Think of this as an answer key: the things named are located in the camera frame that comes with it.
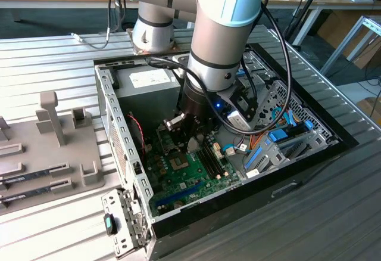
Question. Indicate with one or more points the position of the CPU socket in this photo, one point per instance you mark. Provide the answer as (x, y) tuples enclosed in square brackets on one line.
[(178, 162)]

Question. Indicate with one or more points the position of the small blue plastic clip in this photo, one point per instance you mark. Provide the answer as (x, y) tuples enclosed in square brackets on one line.
[(308, 125)]

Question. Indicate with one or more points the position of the small brown cardboard box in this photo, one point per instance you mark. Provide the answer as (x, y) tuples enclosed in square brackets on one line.
[(369, 106)]

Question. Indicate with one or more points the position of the grey power supply unit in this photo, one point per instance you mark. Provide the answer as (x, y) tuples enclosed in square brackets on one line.
[(149, 103)]

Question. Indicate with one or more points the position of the grey metal disk bay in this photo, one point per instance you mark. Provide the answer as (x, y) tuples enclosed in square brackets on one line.
[(268, 161)]

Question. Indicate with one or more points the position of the metal expansion slot bracket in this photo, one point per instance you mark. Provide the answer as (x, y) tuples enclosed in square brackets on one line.
[(111, 201)]

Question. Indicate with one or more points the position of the silver coin battery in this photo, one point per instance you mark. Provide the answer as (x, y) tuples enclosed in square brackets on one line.
[(177, 204)]

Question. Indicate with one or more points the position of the black case fan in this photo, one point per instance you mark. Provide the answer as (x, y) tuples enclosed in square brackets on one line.
[(134, 133)]

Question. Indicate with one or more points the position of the perforated metal cage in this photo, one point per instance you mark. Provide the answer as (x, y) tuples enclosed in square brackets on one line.
[(300, 109)]

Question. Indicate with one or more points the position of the black RAM slot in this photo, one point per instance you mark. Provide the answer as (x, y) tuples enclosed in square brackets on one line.
[(209, 165), (216, 165)]

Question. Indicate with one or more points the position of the wooden desk white legs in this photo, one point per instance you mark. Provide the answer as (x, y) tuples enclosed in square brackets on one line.
[(333, 1)]

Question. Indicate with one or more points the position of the RAM stick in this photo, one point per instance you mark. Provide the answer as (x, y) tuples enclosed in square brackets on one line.
[(18, 178), (18, 197)]

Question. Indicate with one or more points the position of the blue expansion slot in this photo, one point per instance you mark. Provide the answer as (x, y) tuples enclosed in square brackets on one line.
[(178, 194)]

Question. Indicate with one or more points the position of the black PC case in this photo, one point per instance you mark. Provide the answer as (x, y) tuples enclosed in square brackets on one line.
[(238, 213)]

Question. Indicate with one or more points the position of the blue disk carrier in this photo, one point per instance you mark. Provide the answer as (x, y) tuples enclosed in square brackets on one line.
[(278, 136)]

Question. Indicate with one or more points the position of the white paper label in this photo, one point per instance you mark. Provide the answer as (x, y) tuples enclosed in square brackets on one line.
[(252, 173)]

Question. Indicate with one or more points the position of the green motherboard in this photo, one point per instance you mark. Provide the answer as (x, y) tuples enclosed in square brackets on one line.
[(199, 177)]

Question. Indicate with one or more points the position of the aluminium profile frame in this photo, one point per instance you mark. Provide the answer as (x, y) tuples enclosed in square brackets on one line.
[(340, 49)]

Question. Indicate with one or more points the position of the black latch blue button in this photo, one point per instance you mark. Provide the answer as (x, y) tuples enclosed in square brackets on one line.
[(109, 224)]

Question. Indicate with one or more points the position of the grey parts rack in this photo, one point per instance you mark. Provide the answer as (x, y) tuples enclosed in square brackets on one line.
[(44, 153)]

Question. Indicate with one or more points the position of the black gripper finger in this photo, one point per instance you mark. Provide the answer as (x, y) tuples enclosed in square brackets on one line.
[(172, 122), (202, 128)]

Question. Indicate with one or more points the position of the stacked brown cardboard boxes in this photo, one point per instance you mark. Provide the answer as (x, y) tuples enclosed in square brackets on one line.
[(339, 25)]

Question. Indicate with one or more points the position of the black tripod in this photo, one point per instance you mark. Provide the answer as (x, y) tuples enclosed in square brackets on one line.
[(307, 4)]

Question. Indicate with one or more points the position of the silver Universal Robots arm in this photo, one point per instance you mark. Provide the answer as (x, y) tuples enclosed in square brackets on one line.
[(220, 34)]

